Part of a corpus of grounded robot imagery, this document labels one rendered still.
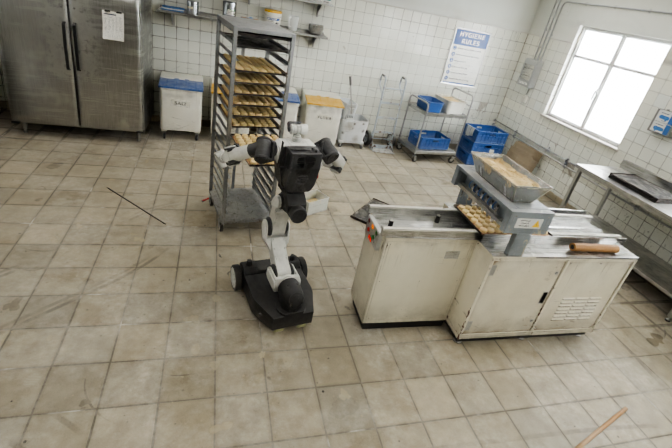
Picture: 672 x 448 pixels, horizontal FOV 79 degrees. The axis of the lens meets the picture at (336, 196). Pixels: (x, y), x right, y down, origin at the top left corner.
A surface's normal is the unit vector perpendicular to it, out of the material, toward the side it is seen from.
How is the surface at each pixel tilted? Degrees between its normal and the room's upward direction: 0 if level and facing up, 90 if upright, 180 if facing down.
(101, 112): 91
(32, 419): 0
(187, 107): 92
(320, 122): 91
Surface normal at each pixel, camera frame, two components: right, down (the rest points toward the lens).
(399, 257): 0.22, 0.48
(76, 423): 0.18, -0.88
